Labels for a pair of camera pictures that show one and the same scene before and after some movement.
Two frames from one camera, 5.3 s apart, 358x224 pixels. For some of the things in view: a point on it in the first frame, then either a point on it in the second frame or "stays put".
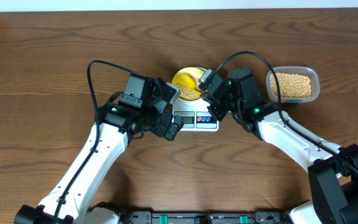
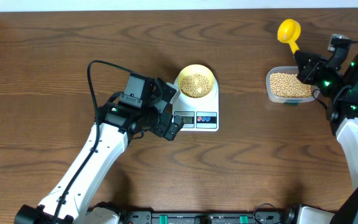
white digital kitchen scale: (196, 116) stays put
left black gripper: (160, 129) stays put
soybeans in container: (290, 85) stays put
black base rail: (133, 216) stays put
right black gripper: (214, 109) to (304, 71)
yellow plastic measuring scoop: (186, 79) to (288, 32)
